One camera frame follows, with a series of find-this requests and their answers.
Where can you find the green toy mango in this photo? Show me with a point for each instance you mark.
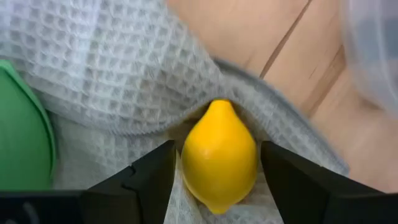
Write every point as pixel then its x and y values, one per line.
pixel 21 140

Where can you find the yellow toy lemon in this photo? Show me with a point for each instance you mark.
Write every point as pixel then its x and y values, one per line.
pixel 219 158

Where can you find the grey waffle cloth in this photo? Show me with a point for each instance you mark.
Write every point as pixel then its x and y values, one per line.
pixel 109 62

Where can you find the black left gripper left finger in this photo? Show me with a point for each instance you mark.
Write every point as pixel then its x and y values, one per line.
pixel 146 193

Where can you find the clear plastic tupperware container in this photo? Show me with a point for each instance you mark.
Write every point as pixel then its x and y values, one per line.
pixel 376 46

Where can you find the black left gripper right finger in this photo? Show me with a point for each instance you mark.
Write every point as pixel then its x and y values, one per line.
pixel 304 193

